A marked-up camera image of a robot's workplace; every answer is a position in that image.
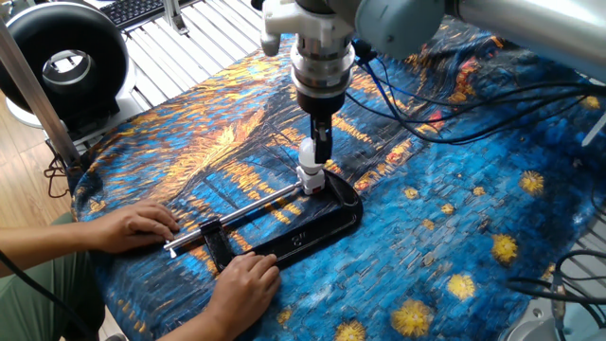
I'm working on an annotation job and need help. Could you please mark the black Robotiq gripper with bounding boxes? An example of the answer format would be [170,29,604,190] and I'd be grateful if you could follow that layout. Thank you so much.
[295,88,347,166]

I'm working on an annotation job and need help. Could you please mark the white light bulb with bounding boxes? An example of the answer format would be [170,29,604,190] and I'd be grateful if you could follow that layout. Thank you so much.
[297,136,329,176]

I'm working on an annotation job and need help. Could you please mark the black C-clamp with silver screw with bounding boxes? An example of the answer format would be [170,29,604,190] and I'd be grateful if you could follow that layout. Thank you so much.
[163,169,365,274]

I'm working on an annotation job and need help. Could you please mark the person's left forearm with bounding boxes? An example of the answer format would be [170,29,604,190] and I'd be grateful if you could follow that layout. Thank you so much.
[0,222,96,278]

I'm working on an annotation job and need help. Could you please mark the person's right forearm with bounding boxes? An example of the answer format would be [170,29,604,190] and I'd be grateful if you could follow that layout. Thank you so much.
[155,307,223,341]

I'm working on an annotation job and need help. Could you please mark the person's right hand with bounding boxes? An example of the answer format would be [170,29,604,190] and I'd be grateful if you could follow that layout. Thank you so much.
[205,251,283,332]

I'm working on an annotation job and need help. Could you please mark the person's left hand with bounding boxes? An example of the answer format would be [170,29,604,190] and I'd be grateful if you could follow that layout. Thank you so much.
[82,198,182,256]

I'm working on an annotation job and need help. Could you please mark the white lamp socket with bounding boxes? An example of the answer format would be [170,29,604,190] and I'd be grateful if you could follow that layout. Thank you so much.
[294,165,328,196]

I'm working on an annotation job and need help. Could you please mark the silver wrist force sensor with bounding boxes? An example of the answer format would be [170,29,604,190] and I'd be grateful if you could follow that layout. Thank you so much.
[289,35,356,100]

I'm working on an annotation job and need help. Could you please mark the starry night painting cloth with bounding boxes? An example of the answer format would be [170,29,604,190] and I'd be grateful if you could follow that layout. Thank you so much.
[70,0,606,341]

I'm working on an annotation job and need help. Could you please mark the white device base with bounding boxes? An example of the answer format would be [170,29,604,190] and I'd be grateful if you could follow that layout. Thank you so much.
[4,56,139,143]

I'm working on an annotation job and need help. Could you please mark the black computer keyboard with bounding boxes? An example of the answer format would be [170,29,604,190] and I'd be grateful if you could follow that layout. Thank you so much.
[98,0,203,30]

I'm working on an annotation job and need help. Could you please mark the green trousers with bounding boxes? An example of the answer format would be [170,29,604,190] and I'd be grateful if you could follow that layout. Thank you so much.
[0,212,108,341]

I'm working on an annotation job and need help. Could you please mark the black wrist cable with connector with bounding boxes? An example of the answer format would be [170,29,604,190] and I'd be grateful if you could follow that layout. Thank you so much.
[345,38,606,146]

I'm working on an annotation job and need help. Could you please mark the small aluminium bracket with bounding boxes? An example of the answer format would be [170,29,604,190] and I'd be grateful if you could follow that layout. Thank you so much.
[162,0,190,36]

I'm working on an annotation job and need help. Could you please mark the black looped cable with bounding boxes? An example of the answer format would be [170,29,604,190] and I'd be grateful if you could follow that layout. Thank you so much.
[43,139,72,200]

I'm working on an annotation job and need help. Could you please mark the black cable with metal plug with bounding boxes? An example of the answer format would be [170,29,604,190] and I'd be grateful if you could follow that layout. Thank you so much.
[507,249,606,331]

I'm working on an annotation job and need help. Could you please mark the aluminium frame post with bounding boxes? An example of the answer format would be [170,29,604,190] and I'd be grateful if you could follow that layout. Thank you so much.
[0,18,82,167]

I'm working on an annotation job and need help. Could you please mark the black ring shaped device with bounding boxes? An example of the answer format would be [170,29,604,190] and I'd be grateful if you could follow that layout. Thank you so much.
[0,2,132,132]

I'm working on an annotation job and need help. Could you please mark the black hanging cable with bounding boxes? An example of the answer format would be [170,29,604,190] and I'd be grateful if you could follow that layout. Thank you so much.
[0,249,98,341]

